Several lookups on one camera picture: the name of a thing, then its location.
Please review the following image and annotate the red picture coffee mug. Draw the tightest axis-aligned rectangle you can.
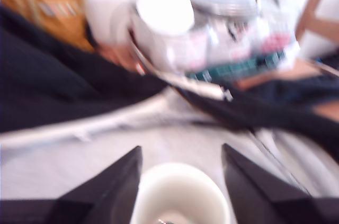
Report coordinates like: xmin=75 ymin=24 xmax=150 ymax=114
xmin=130 ymin=162 xmax=232 ymax=224

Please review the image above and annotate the black garment with grey lining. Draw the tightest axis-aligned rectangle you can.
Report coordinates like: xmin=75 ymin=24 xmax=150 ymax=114
xmin=0 ymin=5 xmax=339 ymax=201

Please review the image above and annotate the flat dark green box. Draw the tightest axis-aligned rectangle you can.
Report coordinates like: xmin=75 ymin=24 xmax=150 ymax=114
xmin=184 ymin=49 xmax=288 ymax=84

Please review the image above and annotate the silver tin with black logo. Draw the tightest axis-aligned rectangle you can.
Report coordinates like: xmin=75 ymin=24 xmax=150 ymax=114
xmin=190 ymin=0 xmax=258 ymax=64

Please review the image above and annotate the brown wooden chair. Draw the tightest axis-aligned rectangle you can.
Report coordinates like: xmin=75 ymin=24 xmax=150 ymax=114
xmin=295 ymin=0 xmax=339 ymax=48

